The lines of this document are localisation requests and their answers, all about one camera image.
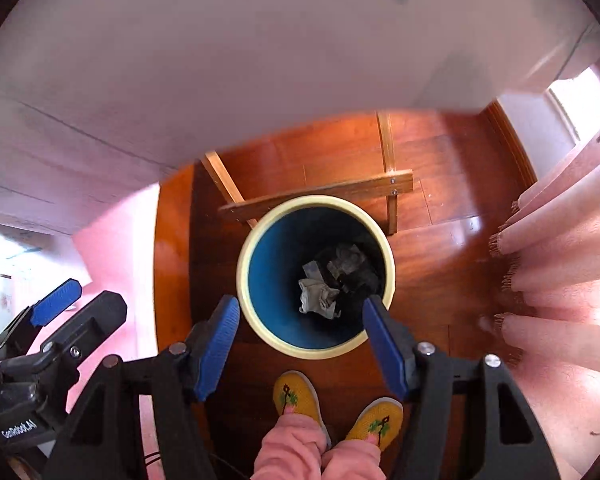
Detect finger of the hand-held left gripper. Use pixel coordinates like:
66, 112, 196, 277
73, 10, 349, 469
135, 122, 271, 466
39, 291, 129, 377
0, 278, 84, 352

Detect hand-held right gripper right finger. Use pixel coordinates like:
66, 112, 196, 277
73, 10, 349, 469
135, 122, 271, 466
361, 294, 563, 480

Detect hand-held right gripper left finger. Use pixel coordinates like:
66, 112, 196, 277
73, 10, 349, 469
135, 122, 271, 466
42, 294, 242, 480

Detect blue bin with cream rim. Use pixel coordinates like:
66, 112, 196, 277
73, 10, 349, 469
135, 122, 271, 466
236, 195, 397, 360

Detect yellow embroidered slipper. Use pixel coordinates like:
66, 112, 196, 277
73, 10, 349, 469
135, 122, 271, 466
344, 397, 404, 453
272, 370, 332, 450

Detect grey crumpled paper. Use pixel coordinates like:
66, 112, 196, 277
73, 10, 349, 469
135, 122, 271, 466
297, 260, 344, 321

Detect dark crumpled wrapper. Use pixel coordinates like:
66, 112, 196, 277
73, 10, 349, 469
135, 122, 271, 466
325, 242, 383, 297

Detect pink fleece pants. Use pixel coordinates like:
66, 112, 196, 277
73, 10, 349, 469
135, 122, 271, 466
253, 409, 387, 480

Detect pink fringed blanket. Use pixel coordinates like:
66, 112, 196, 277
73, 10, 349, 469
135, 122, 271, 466
480, 130, 600, 480

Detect white plant-print tablecloth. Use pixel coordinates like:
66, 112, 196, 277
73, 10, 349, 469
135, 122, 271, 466
0, 0, 600, 237

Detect window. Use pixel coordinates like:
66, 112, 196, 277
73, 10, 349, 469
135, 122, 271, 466
547, 66, 600, 143

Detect wooden table frame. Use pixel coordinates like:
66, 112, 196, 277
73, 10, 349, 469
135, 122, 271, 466
200, 110, 414, 237

